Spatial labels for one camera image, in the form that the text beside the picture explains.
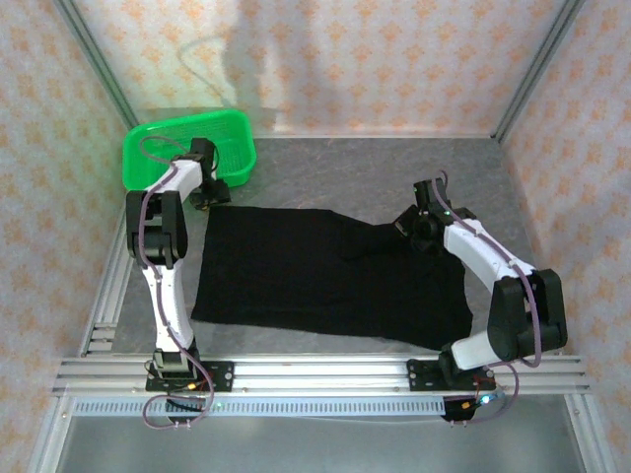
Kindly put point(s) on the green plastic basket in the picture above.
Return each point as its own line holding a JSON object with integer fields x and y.
{"x": 236, "y": 148}

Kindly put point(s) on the black t-shirt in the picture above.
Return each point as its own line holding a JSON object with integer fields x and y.
{"x": 320, "y": 281}

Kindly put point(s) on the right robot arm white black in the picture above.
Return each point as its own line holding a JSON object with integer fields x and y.
{"x": 473, "y": 246}

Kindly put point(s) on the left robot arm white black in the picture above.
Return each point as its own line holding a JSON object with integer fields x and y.
{"x": 170, "y": 305}

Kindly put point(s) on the aluminium frame post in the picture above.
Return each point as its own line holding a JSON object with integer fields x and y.
{"x": 544, "y": 59}
{"x": 97, "y": 59}

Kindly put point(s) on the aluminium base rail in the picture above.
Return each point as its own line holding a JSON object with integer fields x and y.
{"x": 320, "y": 374}

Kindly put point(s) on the aluminium lower frame rail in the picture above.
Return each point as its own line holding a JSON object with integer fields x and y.
{"x": 49, "y": 438}
{"x": 586, "y": 433}

